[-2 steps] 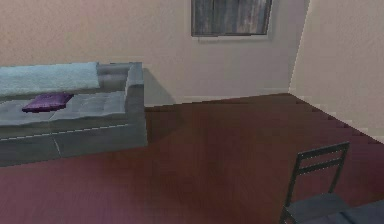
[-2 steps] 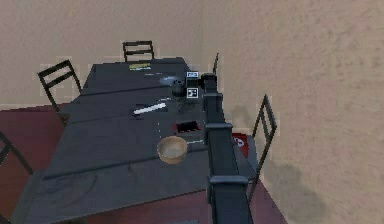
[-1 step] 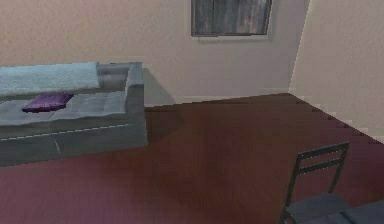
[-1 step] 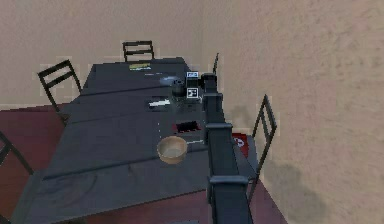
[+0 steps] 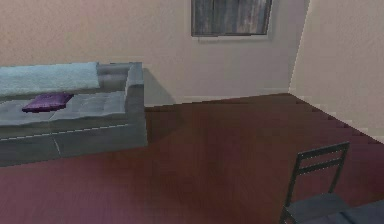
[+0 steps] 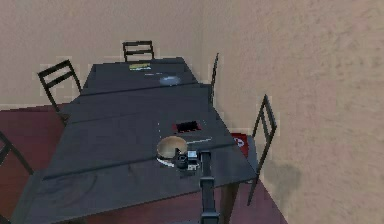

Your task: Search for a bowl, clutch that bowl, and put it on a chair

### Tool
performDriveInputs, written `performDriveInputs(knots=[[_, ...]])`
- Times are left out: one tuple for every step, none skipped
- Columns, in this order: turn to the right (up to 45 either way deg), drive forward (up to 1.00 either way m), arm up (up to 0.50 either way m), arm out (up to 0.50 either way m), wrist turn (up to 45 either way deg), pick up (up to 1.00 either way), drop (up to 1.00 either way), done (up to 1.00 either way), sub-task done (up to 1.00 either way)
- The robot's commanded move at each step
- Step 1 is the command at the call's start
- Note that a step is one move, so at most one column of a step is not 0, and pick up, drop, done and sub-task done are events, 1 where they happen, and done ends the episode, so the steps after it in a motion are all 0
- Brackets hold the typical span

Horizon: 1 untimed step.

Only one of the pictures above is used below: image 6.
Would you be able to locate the dark grey dining table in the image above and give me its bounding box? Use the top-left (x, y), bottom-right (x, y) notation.
top-left (11, 56), bottom-right (258, 224)

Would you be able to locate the tan bowl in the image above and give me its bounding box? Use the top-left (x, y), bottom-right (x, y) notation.
top-left (156, 135), bottom-right (189, 161)

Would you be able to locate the black slatted chair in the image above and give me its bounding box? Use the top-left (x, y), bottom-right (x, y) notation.
top-left (121, 40), bottom-right (156, 63)
top-left (245, 93), bottom-right (278, 207)
top-left (207, 52), bottom-right (220, 108)
top-left (0, 130), bottom-right (35, 176)
top-left (36, 59), bottom-right (83, 127)

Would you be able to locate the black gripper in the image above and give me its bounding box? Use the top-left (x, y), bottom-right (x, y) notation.
top-left (155, 148), bottom-right (190, 172)

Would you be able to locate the yellow green book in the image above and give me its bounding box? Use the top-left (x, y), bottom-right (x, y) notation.
top-left (128, 62), bottom-right (152, 71)

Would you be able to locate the red box with white mark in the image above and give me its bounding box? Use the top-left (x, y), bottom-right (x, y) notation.
top-left (231, 132), bottom-right (250, 158)

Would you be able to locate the silver knife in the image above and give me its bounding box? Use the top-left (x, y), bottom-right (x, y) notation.
top-left (186, 137), bottom-right (213, 145)

